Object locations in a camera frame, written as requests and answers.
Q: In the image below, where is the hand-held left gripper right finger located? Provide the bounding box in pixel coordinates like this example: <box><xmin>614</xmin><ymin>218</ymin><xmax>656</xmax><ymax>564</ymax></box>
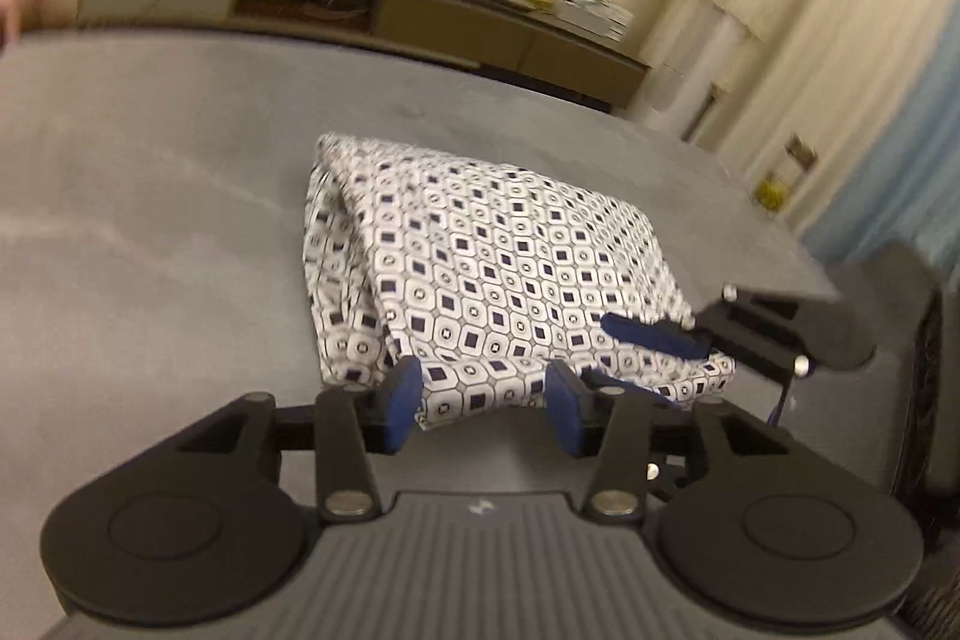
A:
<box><xmin>545</xmin><ymin>360</ymin><xmax>800</xmax><ymax>523</ymax></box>

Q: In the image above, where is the black white patterned shirt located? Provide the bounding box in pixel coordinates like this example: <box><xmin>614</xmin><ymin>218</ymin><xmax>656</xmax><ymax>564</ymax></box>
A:
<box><xmin>303</xmin><ymin>131</ymin><xmax>737</xmax><ymax>432</ymax></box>

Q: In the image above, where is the glass bottle with tea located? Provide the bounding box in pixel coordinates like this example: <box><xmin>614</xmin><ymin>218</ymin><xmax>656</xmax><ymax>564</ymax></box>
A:
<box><xmin>756</xmin><ymin>133</ymin><xmax>820</xmax><ymax>215</ymax></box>

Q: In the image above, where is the white storage box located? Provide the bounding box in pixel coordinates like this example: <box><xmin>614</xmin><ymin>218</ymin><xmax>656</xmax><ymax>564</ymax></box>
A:
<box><xmin>558</xmin><ymin>0</ymin><xmax>636</xmax><ymax>43</ymax></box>

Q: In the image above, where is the long low TV cabinet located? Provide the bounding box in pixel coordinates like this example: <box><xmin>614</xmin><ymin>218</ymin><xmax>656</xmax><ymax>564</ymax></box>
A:
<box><xmin>78</xmin><ymin>0</ymin><xmax>650</xmax><ymax>114</ymax></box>

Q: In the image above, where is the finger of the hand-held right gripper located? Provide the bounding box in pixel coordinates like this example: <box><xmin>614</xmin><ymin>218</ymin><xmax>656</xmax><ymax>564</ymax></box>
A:
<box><xmin>599</xmin><ymin>310</ymin><xmax>715</xmax><ymax>360</ymax></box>
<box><xmin>589</xmin><ymin>373</ymin><xmax>682</xmax><ymax>413</ymax></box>

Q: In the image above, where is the pale window curtain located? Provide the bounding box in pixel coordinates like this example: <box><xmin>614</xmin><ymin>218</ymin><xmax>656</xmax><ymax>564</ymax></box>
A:
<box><xmin>720</xmin><ymin>0</ymin><xmax>960</xmax><ymax>262</ymax></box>

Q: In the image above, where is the dark chair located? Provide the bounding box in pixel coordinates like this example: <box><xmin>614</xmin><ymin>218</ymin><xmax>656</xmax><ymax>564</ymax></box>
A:
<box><xmin>883</xmin><ymin>241</ymin><xmax>960</xmax><ymax>540</ymax></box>

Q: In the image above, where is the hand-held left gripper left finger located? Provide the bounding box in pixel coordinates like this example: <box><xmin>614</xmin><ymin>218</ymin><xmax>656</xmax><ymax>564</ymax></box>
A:
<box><xmin>172</xmin><ymin>356</ymin><xmax>425</xmax><ymax>522</ymax></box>

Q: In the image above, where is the white standing air conditioner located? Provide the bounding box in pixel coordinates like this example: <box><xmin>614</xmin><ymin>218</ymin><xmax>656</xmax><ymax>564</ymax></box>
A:
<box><xmin>646</xmin><ymin>0</ymin><xmax>752</xmax><ymax>145</ymax></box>

